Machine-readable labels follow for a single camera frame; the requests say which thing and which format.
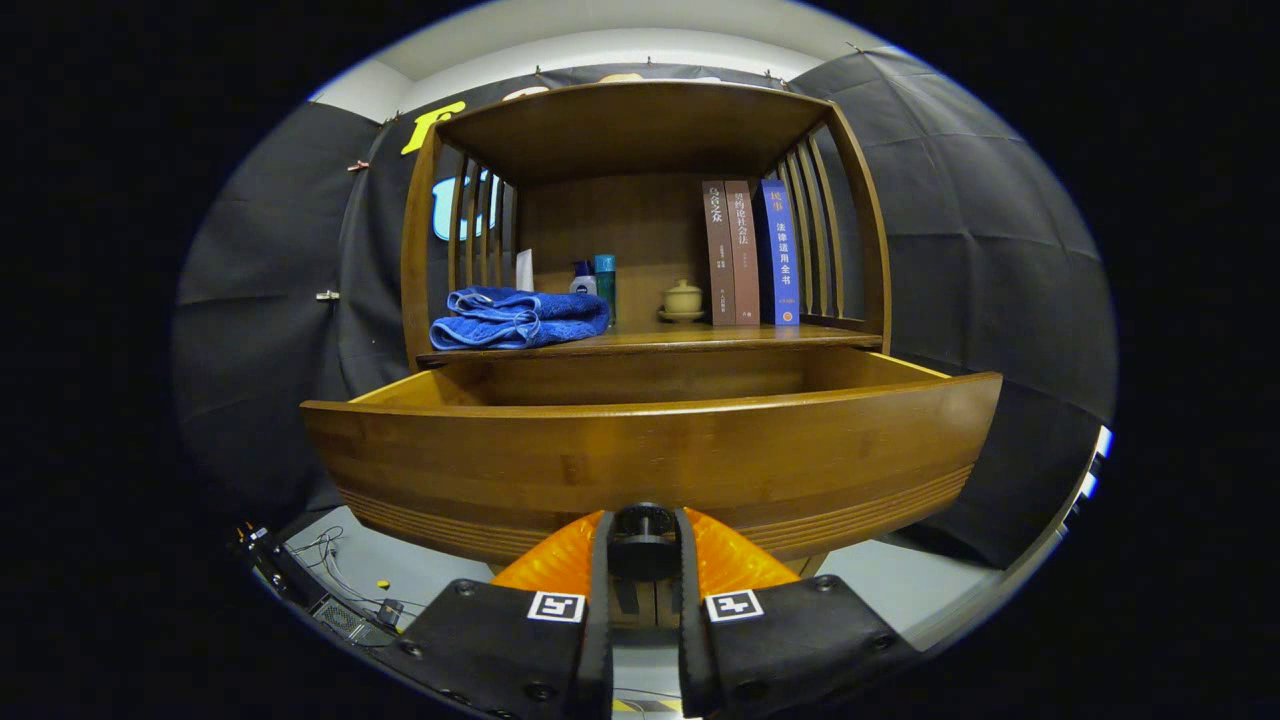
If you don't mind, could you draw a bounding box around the wooden countertop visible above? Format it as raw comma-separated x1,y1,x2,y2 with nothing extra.
416,322,883,366

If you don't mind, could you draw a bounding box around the bundle of thin cables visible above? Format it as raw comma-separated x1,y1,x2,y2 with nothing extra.
290,527,426,611

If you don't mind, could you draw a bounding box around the wooden cabinet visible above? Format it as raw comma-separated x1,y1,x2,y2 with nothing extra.
300,80,1004,631

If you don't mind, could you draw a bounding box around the blue book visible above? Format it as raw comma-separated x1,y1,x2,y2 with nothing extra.
755,179,801,327

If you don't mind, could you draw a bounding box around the wooden drawer with black knob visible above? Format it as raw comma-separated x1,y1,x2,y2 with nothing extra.
300,345,1004,583

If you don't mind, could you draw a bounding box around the beige lidded tea cup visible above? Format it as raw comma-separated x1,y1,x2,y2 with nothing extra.
658,279,707,324

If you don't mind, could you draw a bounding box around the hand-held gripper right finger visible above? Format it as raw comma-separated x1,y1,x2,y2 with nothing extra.
675,508,921,720

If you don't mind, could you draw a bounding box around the reddish brown book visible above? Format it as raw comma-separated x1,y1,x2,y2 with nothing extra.
724,180,761,326

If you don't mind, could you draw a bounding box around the dark brown book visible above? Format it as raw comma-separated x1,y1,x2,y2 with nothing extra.
702,181,737,326

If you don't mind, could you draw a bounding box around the blue folded towel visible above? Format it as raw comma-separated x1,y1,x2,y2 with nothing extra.
430,286,611,351

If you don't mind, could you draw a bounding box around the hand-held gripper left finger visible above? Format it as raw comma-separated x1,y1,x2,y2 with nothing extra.
400,508,613,720

